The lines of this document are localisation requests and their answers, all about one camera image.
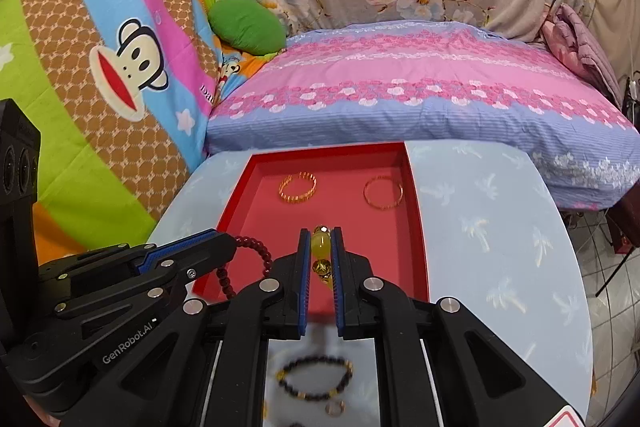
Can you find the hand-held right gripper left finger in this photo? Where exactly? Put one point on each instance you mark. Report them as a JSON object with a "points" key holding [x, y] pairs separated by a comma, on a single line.
{"points": [[304, 287]]}

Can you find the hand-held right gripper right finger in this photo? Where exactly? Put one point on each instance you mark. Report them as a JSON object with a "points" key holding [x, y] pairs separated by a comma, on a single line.
{"points": [[338, 287]]}

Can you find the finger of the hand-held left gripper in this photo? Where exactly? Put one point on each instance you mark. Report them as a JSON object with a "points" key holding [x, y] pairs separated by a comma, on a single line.
{"points": [[185, 247], [150, 294]]}

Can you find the red cardboard box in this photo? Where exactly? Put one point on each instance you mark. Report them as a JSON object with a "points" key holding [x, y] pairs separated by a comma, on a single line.
{"points": [[350, 187]]}

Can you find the thin gold bangle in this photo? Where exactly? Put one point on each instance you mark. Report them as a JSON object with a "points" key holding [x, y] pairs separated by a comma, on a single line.
{"points": [[382, 208]]}

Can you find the cartoon monkey printed blanket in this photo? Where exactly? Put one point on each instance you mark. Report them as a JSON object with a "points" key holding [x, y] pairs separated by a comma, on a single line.
{"points": [[100, 117]]}

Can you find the light blue palm-print tablecloth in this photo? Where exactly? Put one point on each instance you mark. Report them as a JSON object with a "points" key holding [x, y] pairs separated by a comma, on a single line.
{"points": [[490, 232]]}

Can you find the pink and blue flowered pillow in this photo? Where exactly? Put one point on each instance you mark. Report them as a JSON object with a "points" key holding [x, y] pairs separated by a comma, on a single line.
{"points": [[400, 82]]}

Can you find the green pillow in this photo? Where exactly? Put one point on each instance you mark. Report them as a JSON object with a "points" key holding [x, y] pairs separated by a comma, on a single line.
{"points": [[247, 24]]}

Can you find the folded pink quilt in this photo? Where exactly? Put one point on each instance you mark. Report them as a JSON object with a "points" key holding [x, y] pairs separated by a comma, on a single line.
{"points": [[575, 42]]}

